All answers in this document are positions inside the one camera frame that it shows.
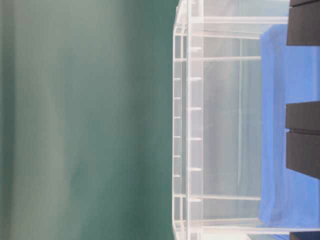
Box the black box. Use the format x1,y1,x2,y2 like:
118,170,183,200
289,231,320,240
285,101,320,179
286,0,320,46

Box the clear plastic storage case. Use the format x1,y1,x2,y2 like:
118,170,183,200
172,0,320,240

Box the green table cloth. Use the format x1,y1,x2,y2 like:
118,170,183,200
0,0,178,240

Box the blue plastic liner sheet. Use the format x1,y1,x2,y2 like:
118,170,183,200
258,24,320,229

